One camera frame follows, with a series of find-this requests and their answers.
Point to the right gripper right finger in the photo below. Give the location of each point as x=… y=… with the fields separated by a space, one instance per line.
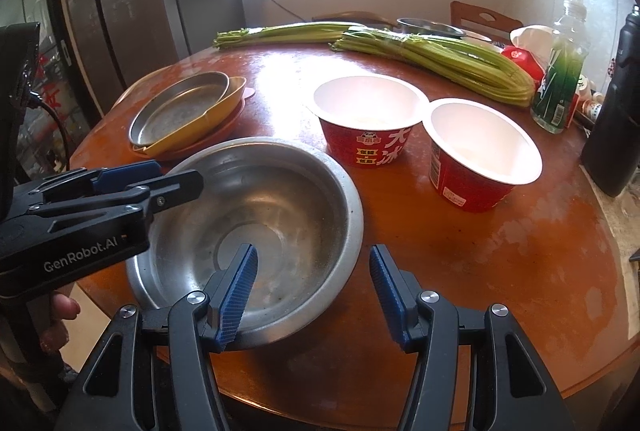
x=510 y=387

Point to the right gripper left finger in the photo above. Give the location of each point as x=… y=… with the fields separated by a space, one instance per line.
x=151 y=370

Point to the shallow steel pan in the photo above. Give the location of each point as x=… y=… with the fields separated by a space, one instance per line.
x=177 y=105

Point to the large steel bowl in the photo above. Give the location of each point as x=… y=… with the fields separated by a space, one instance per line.
x=295 y=204

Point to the red instant noodle bowl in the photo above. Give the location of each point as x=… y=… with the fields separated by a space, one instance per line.
x=367 y=119

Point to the operator left hand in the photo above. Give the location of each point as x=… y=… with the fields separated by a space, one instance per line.
x=63 y=308

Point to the black thermos bottle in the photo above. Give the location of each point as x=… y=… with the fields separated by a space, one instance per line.
x=611 y=153

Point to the green liquid plastic bottle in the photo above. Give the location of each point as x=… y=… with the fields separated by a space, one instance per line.
x=553 y=100

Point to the near celery bunch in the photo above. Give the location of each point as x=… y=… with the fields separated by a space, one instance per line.
x=477 y=68

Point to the celery bunch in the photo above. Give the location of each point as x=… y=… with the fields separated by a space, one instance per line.
x=304 y=32
x=477 y=68

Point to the red snack package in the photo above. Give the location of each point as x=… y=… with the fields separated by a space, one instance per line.
x=526 y=61

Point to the far celery bunch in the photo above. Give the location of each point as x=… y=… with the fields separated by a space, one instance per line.
x=304 y=32

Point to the white plastic bag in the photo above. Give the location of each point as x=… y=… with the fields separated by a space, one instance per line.
x=536 y=39

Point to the far steel basin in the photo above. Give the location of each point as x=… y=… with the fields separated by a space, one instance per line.
x=419 y=26

